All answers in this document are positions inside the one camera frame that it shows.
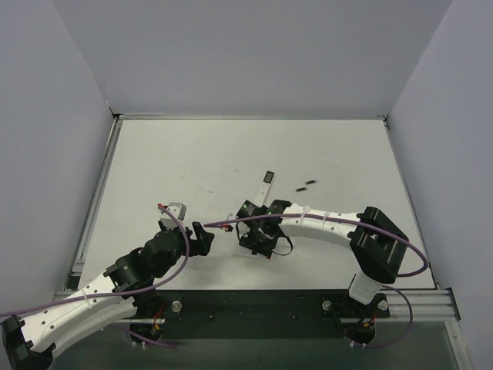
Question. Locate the slim white remote with display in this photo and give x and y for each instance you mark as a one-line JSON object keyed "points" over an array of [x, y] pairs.
{"points": [[261, 196]]}

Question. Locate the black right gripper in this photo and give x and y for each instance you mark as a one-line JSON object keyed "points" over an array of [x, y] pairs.
{"points": [[251, 239]]}

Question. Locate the aluminium rail frame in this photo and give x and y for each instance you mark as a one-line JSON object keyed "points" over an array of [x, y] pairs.
{"points": [[212, 165]]}

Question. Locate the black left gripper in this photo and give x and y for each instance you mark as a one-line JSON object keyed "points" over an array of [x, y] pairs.
{"points": [[196, 239]]}

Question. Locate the white remote with red keypad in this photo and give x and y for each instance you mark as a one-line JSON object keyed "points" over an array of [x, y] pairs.
{"points": [[242, 252]]}

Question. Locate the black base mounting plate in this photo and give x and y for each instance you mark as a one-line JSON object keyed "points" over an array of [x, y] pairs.
{"points": [[253, 314]]}

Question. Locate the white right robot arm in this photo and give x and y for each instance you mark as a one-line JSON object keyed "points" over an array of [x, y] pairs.
{"points": [[376, 242]]}

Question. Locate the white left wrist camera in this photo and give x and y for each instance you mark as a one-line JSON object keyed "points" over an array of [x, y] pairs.
{"points": [[177, 210]]}

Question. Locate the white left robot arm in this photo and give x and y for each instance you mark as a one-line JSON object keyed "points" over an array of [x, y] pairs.
{"points": [[32, 338]]}

